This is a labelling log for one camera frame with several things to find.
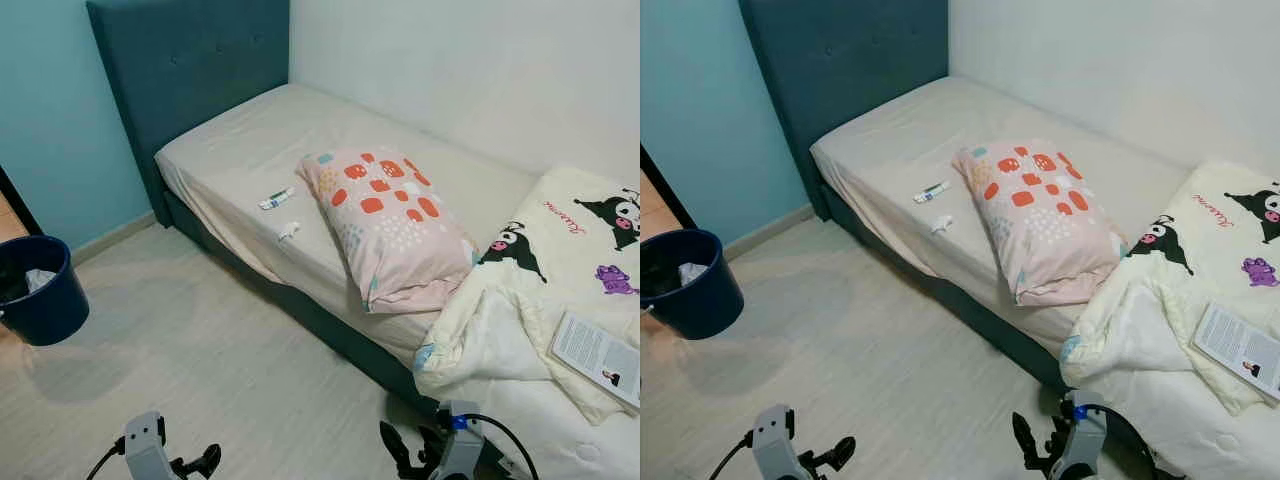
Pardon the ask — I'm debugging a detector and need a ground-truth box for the white paperback book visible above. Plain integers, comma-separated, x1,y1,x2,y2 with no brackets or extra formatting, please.
1193,302,1280,401
550,310,641,411

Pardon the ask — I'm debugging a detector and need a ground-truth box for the pink patterned pillow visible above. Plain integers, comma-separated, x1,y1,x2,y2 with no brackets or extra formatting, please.
952,138,1129,306
297,148,481,314

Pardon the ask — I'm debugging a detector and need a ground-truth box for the cream cartoon print duvet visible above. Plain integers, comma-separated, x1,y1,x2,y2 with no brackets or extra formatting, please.
1060,158,1280,480
413,165,641,480

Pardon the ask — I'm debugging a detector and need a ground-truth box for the dark blue waste bin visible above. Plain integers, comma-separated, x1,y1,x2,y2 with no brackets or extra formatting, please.
641,229,745,341
0,235,90,347

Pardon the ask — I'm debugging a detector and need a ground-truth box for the beige skirting board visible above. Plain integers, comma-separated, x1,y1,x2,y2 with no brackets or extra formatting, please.
70,210,161,266
722,205,816,259

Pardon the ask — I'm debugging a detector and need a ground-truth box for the cream sheeted mattress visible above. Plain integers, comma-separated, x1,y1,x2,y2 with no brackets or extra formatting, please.
155,83,541,367
810,77,1191,353

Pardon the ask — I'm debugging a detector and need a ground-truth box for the teal fabric bed headboard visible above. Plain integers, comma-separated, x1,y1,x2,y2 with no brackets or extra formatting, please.
86,0,291,227
740,0,949,222

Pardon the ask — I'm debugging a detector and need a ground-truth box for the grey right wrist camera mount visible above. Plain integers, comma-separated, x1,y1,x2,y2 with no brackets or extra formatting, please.
1055,392,1109,480
435,400,487,480

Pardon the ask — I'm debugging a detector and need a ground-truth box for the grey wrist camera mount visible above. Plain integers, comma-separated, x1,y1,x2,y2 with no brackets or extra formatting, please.
435,400,487,480
122,411,179,480
750,403,806,480
1055,392,1109,480

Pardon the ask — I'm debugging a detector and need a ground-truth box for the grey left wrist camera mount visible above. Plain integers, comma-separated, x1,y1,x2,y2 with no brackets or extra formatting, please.
122,411,179,480
750,403,806,480

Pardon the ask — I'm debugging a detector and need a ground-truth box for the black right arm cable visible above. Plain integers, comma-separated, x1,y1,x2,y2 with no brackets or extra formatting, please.
470,413,541,480
1090,403,1161,480

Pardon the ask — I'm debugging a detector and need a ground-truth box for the black door frame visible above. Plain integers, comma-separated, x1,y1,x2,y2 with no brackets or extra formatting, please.
640,145,698,233
0,165,43,238

